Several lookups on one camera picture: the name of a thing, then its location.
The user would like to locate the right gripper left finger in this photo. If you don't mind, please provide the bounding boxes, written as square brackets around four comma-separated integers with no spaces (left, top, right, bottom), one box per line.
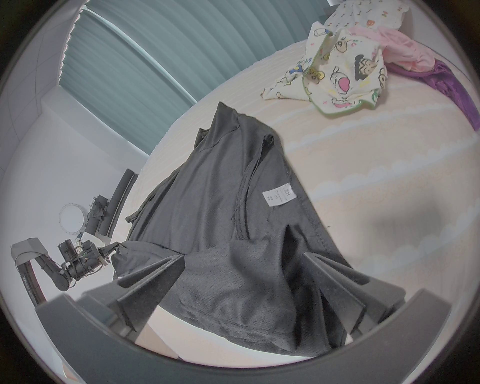
[116,253,187,333]

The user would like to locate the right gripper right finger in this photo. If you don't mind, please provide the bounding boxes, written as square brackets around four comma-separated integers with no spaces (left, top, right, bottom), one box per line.
[302,252,406,335]

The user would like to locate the black T-shirt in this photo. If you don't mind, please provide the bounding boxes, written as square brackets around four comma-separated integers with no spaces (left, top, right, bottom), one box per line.
[110,101,373,358]

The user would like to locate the bed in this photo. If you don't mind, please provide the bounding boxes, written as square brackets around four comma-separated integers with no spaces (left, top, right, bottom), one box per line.
[112,0,480,362]

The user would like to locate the dark grey dressing table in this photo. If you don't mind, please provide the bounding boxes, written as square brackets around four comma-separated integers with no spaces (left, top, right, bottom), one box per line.
[85,195,111,236]

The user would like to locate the round white mirror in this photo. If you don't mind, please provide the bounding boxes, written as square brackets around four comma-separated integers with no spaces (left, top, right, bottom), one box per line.
[59,203,84,234]

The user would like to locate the dark grey garment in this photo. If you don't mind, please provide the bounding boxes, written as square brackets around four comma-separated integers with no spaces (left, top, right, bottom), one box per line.
[88,195,109,220]

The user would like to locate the black chest of drawers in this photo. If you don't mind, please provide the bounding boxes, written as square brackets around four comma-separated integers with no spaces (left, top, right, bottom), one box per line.
[108,169,138,238]

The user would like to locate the blue-green curtain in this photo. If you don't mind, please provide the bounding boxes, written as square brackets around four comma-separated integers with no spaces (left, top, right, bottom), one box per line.
[83,0,339,103]
[60,12,197,157]

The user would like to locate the white printed pyjamas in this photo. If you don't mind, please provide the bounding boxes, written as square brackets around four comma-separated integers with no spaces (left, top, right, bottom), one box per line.
[261,20,389,115]

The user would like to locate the purple garment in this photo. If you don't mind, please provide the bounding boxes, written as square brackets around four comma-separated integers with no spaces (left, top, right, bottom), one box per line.
[386,60,480,133]

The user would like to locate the pink garment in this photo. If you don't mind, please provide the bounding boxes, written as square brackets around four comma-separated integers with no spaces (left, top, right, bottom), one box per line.
[350,25,436,74]

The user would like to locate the white printed pillow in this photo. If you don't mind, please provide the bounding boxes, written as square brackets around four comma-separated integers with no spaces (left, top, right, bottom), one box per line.
[324,0,410,29]

